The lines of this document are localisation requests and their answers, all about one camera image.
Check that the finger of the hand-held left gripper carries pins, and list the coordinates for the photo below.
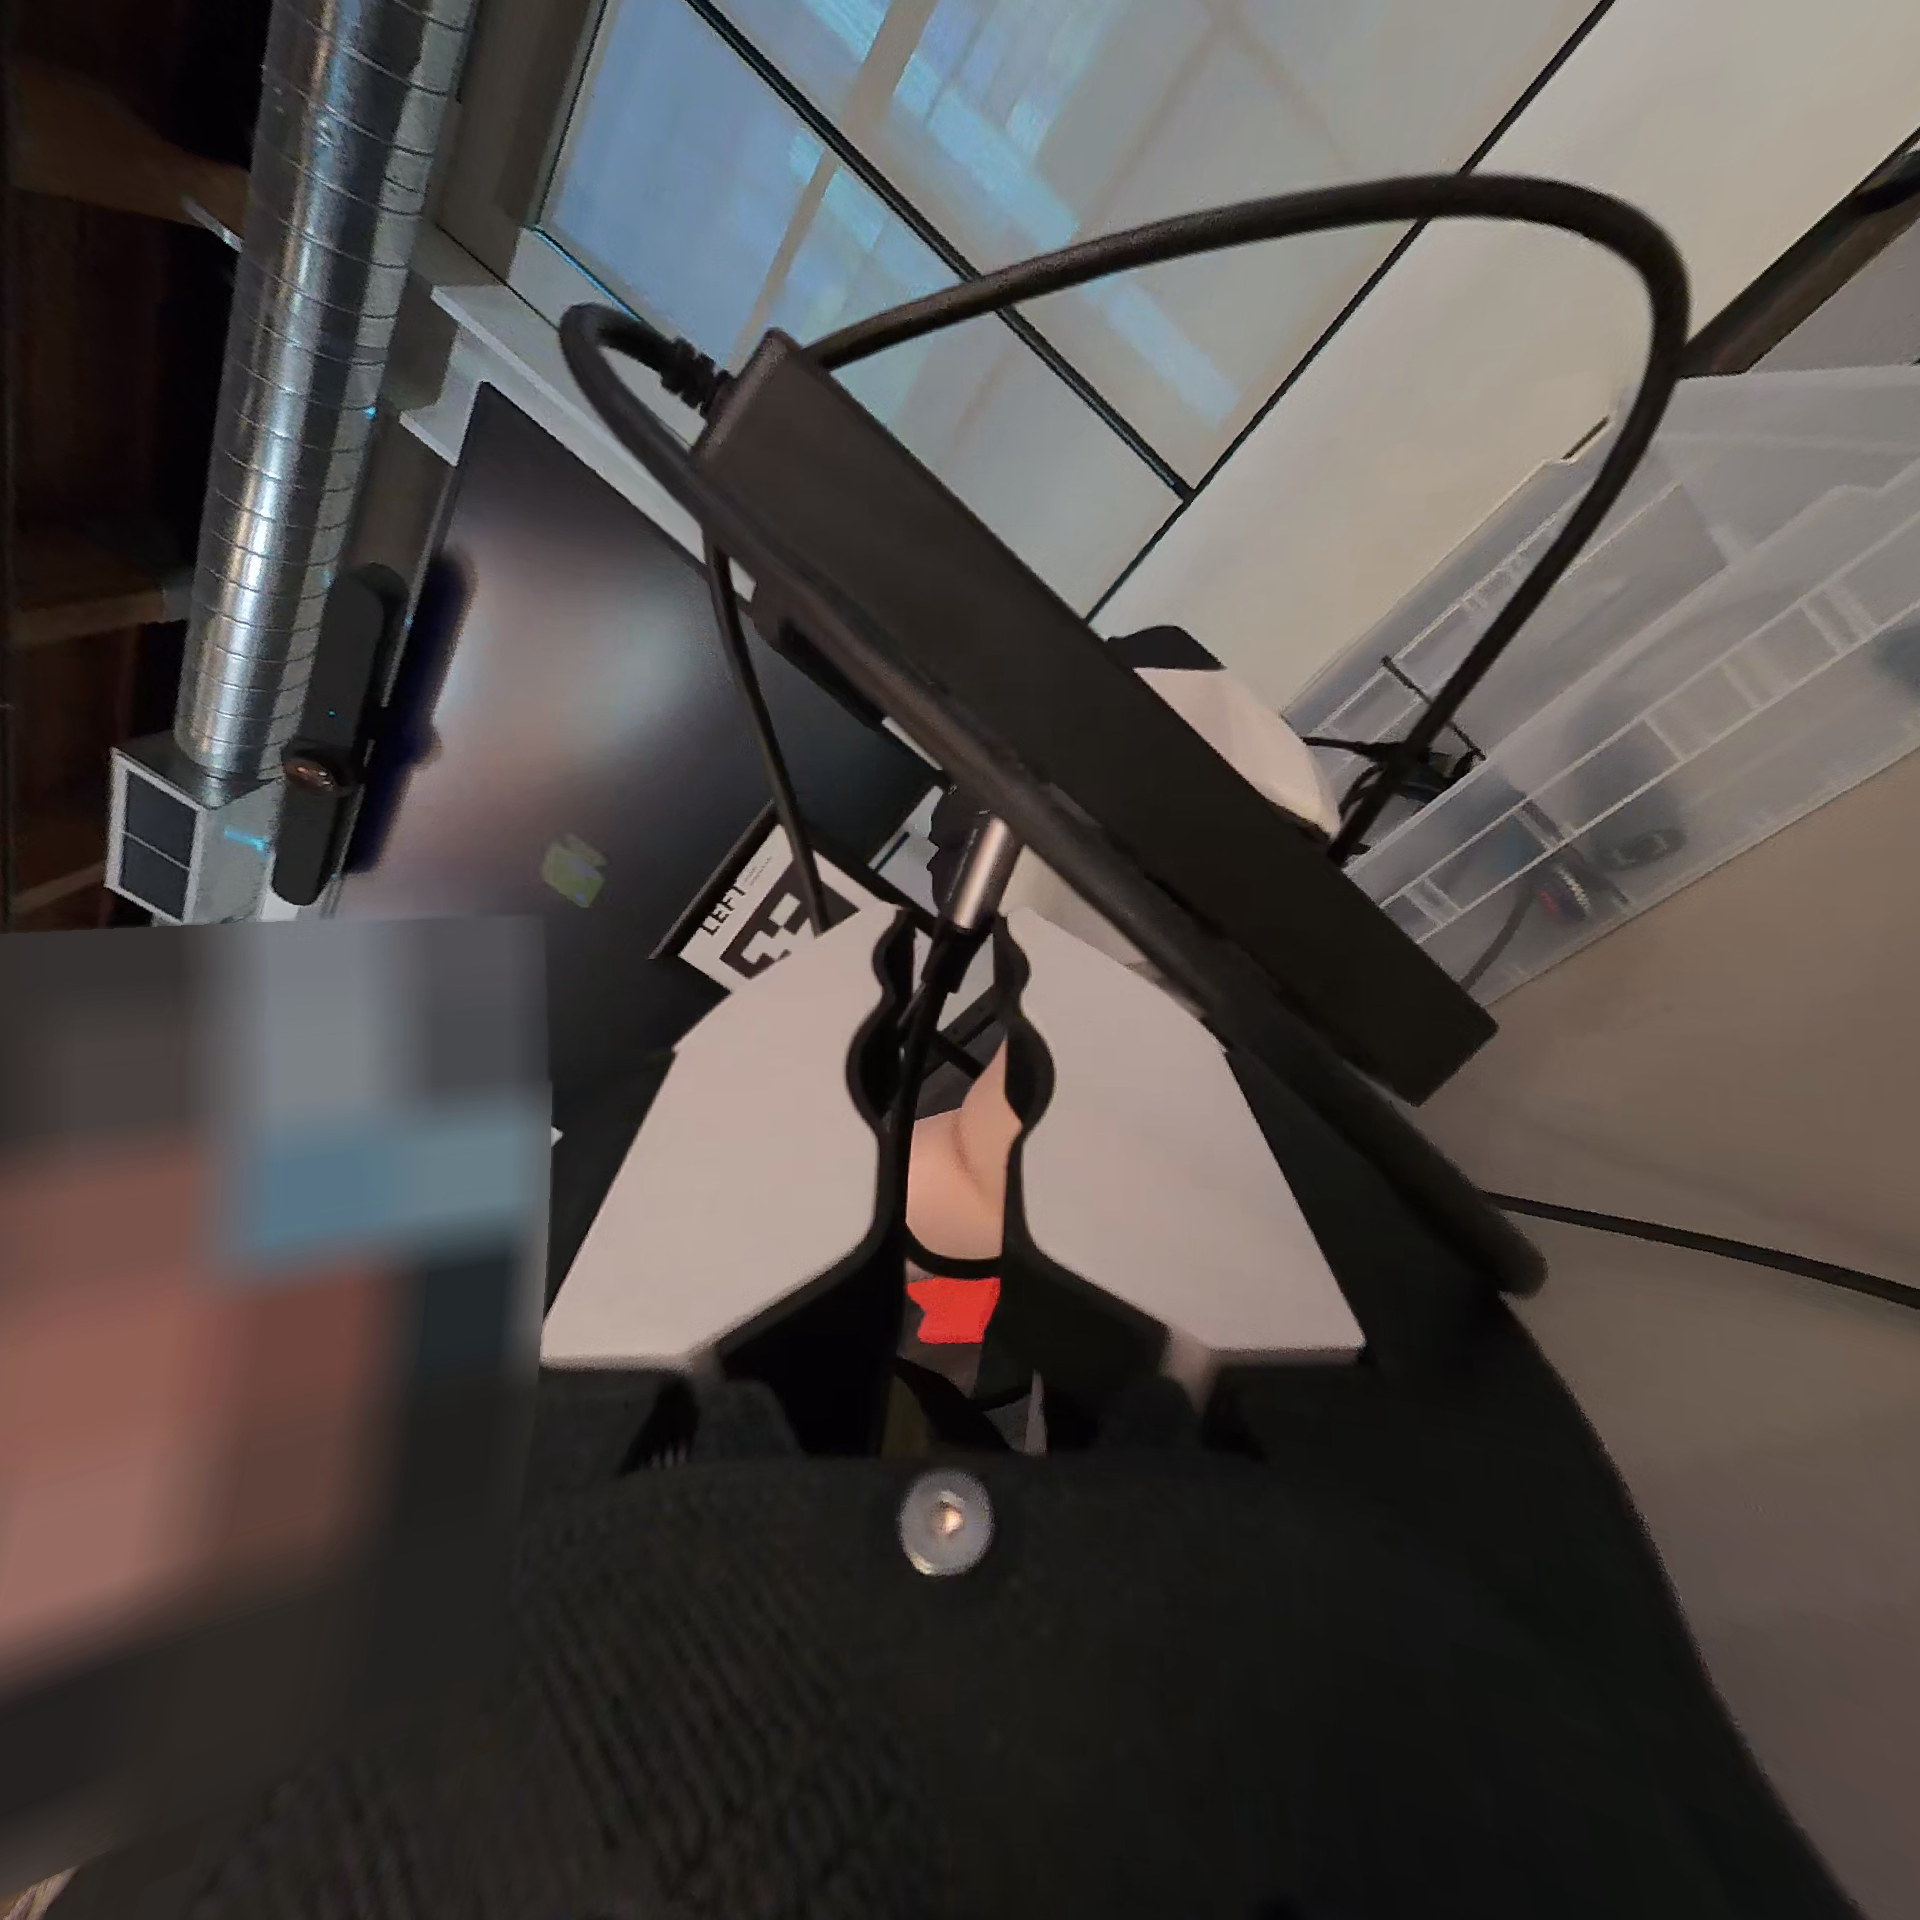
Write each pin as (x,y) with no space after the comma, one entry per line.
(1245,734)

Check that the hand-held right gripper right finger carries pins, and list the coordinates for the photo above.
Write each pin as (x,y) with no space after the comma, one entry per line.
(1171,1198)

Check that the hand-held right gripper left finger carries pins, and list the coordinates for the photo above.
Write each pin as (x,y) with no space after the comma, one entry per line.
(735,1187)

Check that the black USB hub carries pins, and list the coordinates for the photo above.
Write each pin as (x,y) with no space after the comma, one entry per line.
(1053,720)

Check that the clear plastic bin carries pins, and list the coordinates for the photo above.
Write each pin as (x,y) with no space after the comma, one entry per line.
(1680,690)

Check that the person's left hand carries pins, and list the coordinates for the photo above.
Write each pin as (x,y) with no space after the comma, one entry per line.
(977,1156)

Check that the black monitor screen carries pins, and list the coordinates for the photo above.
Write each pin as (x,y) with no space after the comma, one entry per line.
(574,690)

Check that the silver ventilation duct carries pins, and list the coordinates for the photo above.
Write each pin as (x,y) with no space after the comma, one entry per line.
(332,360)

